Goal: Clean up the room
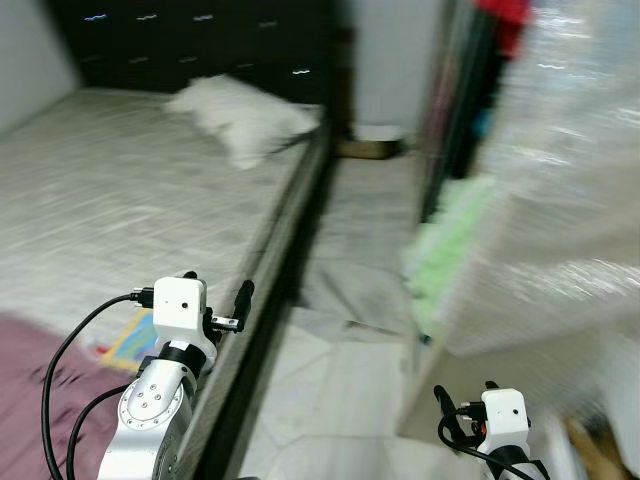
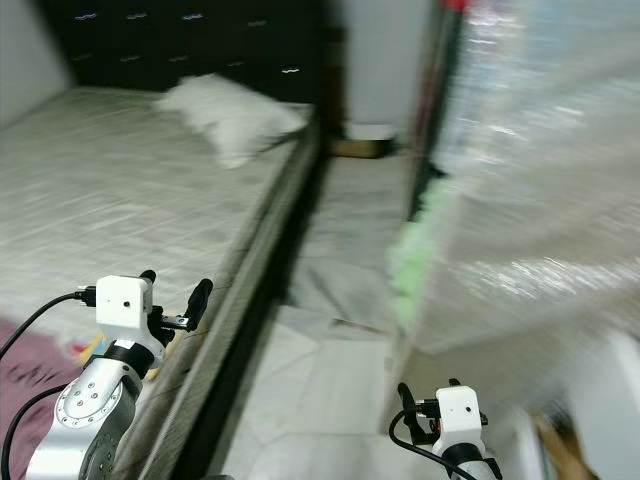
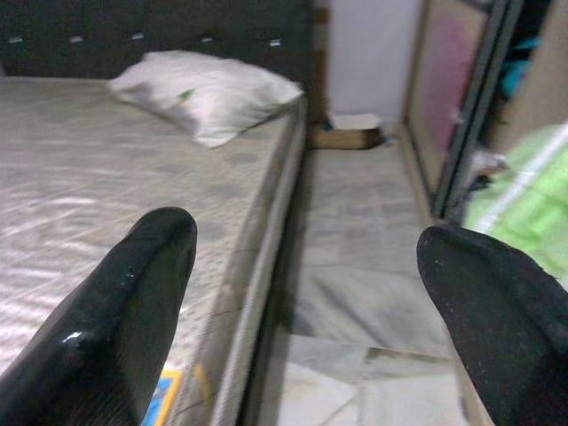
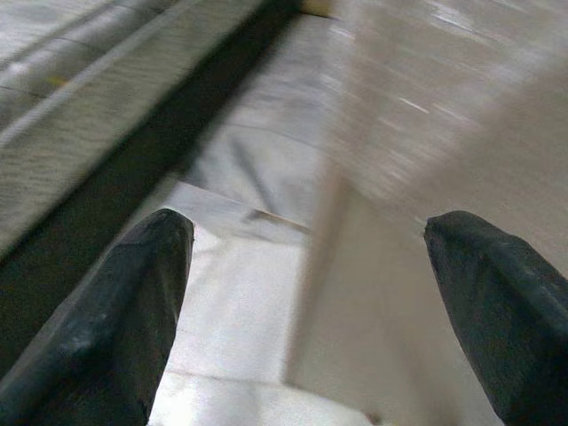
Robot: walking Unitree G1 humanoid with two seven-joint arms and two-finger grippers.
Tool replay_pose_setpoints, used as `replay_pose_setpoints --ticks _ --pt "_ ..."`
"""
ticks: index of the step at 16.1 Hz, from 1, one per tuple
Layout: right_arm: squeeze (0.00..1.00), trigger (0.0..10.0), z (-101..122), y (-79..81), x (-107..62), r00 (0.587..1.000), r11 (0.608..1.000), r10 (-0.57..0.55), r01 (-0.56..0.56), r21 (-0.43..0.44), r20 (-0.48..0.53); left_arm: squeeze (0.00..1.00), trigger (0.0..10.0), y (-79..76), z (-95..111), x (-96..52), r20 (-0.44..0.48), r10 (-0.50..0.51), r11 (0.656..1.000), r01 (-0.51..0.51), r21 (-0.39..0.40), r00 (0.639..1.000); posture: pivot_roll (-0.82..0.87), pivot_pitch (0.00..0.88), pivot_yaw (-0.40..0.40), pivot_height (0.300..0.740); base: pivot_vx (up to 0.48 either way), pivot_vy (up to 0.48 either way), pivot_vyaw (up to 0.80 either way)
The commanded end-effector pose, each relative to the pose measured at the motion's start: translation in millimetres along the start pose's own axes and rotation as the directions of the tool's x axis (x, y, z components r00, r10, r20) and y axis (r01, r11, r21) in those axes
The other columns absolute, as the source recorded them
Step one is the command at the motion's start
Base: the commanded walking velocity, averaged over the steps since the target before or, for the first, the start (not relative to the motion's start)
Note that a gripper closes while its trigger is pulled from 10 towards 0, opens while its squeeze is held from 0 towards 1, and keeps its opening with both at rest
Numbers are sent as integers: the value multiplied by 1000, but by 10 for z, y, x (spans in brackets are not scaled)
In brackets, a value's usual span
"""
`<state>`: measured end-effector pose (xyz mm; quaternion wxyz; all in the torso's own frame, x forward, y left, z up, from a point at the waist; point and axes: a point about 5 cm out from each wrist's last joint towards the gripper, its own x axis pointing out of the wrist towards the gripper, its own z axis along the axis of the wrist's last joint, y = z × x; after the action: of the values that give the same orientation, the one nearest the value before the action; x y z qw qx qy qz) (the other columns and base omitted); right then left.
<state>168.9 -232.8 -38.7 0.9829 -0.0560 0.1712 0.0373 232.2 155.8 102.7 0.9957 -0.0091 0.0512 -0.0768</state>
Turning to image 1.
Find red garment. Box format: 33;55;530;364
475;0;531;56

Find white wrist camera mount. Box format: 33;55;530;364
150;277;208;346
480;388;528;451

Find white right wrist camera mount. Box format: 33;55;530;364
480;388;528;451

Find colourful children's book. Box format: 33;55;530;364
100;308;161;373

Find white quilted mattress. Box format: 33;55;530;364
0;88;336;480

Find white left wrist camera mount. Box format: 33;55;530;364
150;277;208;346

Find brown cardboard piece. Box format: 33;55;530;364
565;415;621;480

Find white pillow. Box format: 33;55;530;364
165;75;321;171

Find clear plastic covered wardrobe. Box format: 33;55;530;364
400;0;640;441

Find pink cartoon print blanket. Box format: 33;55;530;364
0;315;136;480

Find brown box with white lid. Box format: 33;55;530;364
335;125;411;161

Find green fluffy cloth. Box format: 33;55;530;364
403;178;496;336

